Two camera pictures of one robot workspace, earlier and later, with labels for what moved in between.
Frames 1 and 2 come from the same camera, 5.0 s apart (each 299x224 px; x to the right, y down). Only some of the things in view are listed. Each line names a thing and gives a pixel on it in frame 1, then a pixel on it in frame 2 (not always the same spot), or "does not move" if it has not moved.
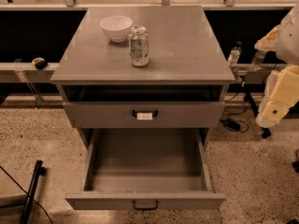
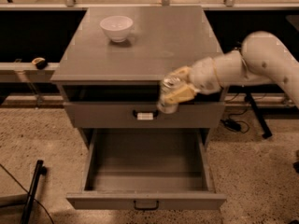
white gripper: x=290 y=42 → x=204 y=77
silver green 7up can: x=139 y=46 → x=163 y=105
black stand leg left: x=39 y=171 does not move
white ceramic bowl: x=117 y=27 does not move
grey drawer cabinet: x=142 y=68 does not move
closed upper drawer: x=144 y=115 does not move
